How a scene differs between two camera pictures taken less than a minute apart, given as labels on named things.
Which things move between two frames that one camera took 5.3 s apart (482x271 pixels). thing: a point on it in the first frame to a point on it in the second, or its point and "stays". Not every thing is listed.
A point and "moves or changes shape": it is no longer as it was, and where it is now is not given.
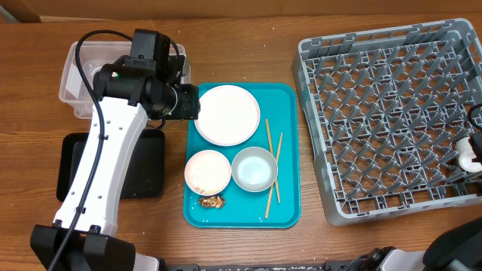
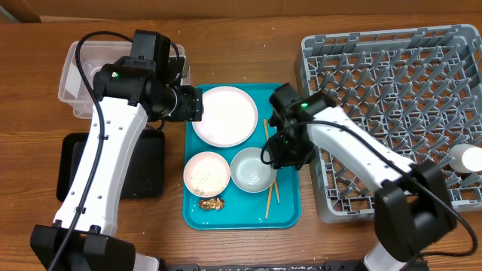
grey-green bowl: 254,169 stays
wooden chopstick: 269,196 stays
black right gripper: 476,147 to 288,151
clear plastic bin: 73,92 stays
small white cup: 466,153 moves or changes shape
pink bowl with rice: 208,172 stays
